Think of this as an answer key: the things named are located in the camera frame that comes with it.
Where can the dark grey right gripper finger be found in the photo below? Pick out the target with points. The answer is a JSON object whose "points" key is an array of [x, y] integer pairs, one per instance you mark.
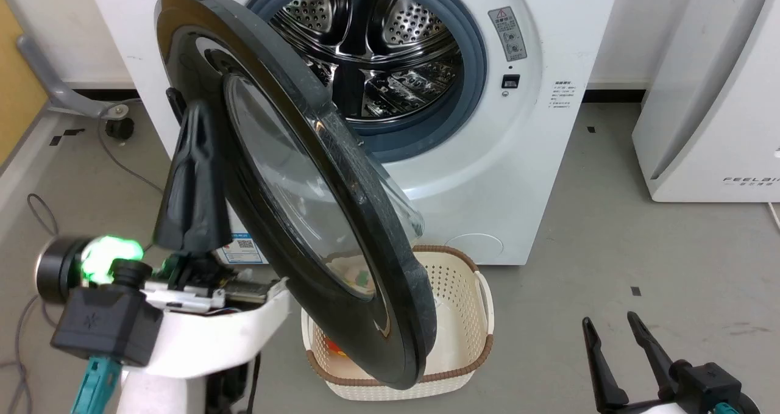
{"points": [[651, 353], [600, 365]]}

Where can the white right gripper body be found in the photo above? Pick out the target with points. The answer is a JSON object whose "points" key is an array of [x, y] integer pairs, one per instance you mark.
{"points": [[640, 408]]}

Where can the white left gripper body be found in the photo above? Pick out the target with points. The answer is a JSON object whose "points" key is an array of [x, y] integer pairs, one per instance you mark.
{"points": [[219, 328]]}

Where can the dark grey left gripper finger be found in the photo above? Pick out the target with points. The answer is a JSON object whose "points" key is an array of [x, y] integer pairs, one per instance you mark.
{"points": [[183, 188], [219, 213]]}

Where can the black round washer door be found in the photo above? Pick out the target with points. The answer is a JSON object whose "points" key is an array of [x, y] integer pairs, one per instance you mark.
{"points": [[341, 206]]}

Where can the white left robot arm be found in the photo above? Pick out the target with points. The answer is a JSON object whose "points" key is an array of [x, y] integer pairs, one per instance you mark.
{"points": [[164, 396]]}

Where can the white front-load washing machine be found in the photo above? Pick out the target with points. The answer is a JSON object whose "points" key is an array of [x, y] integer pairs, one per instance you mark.
{"points": [[542, 176]]}

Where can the grey rubber door gasket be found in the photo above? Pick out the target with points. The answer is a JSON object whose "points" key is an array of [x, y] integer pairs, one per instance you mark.
{"points": [[472, 91]]}

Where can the black door latch socket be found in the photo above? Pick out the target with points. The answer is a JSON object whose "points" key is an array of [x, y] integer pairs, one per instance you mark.
{"points": [[510, 82]]}

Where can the blue QR code sticker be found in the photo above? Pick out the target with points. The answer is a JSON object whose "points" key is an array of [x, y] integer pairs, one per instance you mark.
{"points": [[242, 250]]}

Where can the black caster wheel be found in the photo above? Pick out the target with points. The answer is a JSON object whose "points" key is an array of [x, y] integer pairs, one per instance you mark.
{"points": [[119, 127]]}

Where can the orange toy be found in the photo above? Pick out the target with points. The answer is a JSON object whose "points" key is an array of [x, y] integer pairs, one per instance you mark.
{"points": [[336, 347]]}

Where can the white green toy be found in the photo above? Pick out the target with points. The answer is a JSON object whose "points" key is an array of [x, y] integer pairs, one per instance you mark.
{"points": [[361, 277]]}

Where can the cream perforated laundry basket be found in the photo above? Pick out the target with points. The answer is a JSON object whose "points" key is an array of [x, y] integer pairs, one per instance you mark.
{"points": [[457, 316]]}

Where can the grey metal stand leg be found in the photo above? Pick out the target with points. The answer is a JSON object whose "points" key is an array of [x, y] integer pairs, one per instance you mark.
{"points": [[55, 85]]}

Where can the yellow wooden board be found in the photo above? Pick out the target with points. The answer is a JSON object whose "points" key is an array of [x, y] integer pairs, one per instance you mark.
{"points": [[15, 78]]}

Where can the stainless steel washer drum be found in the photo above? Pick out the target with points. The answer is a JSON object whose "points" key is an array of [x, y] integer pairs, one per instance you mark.
{"points": [[390, 42]]}

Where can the white air purifier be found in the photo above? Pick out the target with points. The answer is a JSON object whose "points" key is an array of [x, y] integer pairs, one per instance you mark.
{"points": [[713, 115]]}

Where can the grey warning sticker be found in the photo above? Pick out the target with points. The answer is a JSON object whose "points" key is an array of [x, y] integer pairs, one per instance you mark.
{"points": [[507, 33]]}

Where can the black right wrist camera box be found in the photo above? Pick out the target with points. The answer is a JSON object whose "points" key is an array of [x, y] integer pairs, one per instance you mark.
{"points": [[707, 386]]}

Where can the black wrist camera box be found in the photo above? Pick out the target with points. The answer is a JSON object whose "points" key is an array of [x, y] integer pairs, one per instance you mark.
{"points": [[707, 386], [106, 325]]}

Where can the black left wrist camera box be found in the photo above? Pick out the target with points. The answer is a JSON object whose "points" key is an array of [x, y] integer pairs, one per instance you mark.
{"points": [[106, 325]]}

